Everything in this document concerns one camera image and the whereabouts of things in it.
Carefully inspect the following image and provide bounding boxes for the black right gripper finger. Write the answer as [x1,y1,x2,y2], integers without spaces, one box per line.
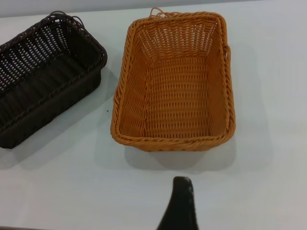
[155,176,195,230]

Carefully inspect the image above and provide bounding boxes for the orange woven basket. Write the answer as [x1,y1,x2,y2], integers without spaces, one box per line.
[109,7,236,153]

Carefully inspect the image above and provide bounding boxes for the dark brown woven basket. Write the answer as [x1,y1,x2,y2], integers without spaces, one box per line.
[0,11,108,150]

